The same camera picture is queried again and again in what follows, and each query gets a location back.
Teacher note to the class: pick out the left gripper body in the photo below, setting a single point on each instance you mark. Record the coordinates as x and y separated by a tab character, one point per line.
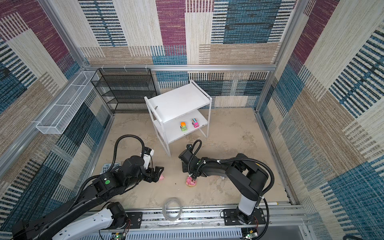
149	174

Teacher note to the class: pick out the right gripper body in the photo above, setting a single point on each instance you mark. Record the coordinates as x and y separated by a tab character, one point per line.
189	169

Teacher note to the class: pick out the green toy car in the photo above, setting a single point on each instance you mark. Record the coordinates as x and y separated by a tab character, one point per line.
183	127

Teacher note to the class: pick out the pink toy truck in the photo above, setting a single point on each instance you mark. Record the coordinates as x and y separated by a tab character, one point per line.
195	123

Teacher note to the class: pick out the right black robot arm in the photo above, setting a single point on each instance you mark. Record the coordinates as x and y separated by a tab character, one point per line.
252	178

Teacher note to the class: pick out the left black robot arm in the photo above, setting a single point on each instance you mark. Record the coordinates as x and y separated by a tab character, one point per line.
65	223

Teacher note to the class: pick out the white two-tier shelf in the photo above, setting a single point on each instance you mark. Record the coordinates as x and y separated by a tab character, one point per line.
168	110

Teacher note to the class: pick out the pink bear donut toy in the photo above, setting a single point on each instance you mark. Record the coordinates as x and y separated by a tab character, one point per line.
191	182

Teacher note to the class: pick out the clear tape roll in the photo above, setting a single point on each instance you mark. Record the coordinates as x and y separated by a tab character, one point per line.
172	209

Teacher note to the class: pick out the treehouse book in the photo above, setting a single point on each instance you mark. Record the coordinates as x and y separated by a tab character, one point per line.
107	166

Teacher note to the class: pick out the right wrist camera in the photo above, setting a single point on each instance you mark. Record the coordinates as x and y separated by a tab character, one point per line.
185	157

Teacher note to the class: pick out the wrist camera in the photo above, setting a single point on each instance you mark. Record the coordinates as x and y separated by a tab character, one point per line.
148	154
185	157

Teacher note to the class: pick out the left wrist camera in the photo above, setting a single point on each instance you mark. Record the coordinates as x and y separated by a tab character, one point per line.
148	154

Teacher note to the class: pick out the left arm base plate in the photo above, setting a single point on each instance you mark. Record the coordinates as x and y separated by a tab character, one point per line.
133	221

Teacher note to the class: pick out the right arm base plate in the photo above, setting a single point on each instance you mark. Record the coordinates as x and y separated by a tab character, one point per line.
233	217

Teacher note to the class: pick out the black wire rack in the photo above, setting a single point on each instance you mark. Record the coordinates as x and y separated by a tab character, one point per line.
125	90

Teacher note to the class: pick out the white wire basket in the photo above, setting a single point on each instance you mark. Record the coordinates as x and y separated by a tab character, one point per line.
59	116

